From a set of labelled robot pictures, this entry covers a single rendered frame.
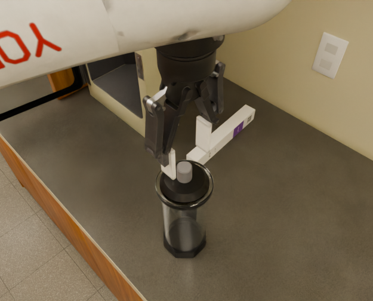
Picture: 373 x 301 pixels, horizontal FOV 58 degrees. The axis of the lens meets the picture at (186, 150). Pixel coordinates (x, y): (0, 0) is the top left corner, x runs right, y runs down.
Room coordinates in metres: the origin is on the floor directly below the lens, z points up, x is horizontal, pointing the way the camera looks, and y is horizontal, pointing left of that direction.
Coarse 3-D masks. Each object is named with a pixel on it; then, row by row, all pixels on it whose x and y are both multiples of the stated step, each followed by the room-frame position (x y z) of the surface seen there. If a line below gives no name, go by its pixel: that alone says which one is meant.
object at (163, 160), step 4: (148, 148) 0.33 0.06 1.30; (152, 152) 0.32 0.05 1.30; (160, 156) 0.33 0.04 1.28; (164, 156) 0.33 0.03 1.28; (168, 156) 0.34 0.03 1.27; (160, 160) 0.33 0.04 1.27; (164, 160) 0.33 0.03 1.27; (168, 160) 0.34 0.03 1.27; (164, 164) 0.33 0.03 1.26; (168, 164) 0.33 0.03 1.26
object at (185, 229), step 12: (204, 168) 0.40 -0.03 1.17; (156, 180) 0.37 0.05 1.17; (180, 204) 0.32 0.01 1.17; (192, 204) 0.32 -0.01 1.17; (204, 204) 0.34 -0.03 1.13; (168, 216) 0.33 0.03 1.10; (180, 216) 0.32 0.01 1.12; (192, 216) 0.32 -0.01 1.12; (204, 216) 0.34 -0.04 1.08; (168, 228) 0.34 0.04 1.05; (180, 228) 0.32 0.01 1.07; (192, 228) 0.32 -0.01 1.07; (204, 228) 0.35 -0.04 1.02; (168, 240) 0.34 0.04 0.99; (180, 240) 0.32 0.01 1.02; (192, 240) 0.32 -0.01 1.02
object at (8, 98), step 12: (60, 72) 0.84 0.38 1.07; (72, 72) 0.86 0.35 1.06; (24, 84) 0.78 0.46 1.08; (36, 84) 0.80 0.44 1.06; (48, 84) 0.82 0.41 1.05; (60, 84) 0.84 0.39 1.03; (0, 96) 0.73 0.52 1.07; (12, 96) 0.75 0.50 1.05; (24, 96) 0.77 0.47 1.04; (36, 96) 0.79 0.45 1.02; (0, 108) 0.73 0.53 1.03; (12, 108) 0.74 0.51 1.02
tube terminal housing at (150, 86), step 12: (144, 60) 0.68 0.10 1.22; (156, 60) 0.70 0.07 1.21; (144, 72) 0.67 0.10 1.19; (156, 72) 0.70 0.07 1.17; (144, 84) 0.67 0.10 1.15; (156, 84) 0.70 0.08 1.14; (96, 96) 0.87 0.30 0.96; (108, 96) 0.81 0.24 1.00; (108, 108) 0.83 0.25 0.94; (120, 108) 0.77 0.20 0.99; (144, 108) 0.68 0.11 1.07; (132, 120) 0.73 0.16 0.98; (144, 120) 0.69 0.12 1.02; (144, 132) 0.69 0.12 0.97
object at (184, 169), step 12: (180, 168) 0.36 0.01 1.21; (192, 168) 0.39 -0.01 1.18; (168, 180) 0.36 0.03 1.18; (180, 180) 0.36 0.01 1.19; (192, 180) 0.36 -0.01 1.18; (204, 180) 0.36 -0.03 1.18; (168, 192) 0.34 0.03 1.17; (180, 192) 0.33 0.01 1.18; (192, 192) 0.33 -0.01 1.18; (204, 192) 0.34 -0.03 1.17
